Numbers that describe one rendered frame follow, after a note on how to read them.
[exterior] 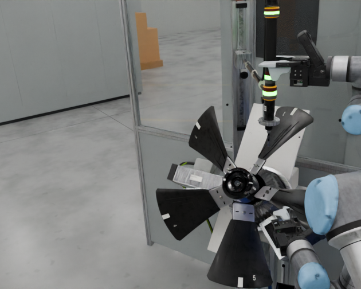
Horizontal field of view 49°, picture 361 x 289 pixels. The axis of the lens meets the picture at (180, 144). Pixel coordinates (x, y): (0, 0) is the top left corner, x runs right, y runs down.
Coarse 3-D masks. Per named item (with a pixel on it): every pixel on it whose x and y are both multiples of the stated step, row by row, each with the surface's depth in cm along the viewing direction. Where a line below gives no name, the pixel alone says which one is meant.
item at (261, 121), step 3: (261, 99) 133; (261, 102) 133; (261, 117) 135; (276, 117) 134; (258, 120) 132; (261, 120) 132; (264, 120) 131; (273, 120) 131; (276, 120) 131; (279, 120) 131; (261, 123) 131; (264, 123) 130; (267, 123) 129; (270, 123) 129; (273, 123) 129; (276, 123) 130; (279, 123) 131
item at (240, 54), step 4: (244, 48) 189; (236, 52) 185; (240, 52) 185; (244, 52) 183; (248, 52) 183; (236, 56) 183; (240, 56) 181; (244, 56) 181; (248, 56) 181; (236, 60) 184; (240, 60) 182; (248, 60) 182; (236, 64) 185; (240, 64) 183; (244, 64) 183; (240, 68) 184; (244, 68) 184
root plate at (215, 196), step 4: (216, 188) 150; (220, 188) 150; (212, 192) 151; (216, 192) 151; (220, 192) 151; (212, 196) 152; (216, 196) 152; (224, 196) 151; (216, 200) 153; (220, 200) 152; (224, 200) 152; (228, 200) 152; (232, 200) 152; (220, 204) 153; (224, 204) 153; (228, 204) 152
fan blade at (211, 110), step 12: (204, 120) 162; (216, 120) 157; (192, 132) 169; (204, 132) 163; (216, 132) 156; (192, 144) 171; (204, 144) 164; (216, 144) 156; (204, 156) 166; (216, 156) 158
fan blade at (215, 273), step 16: (240, 224) 143; (256, 224) 145; (224, 240) 140; (240, 240) 140; (256, 240) 142; (224, 256) 138; (240, 256) 139; (256, 256) 140; (208, 272) 138; (224, 272) 137; (240, 272) 137; (256, 272) 138
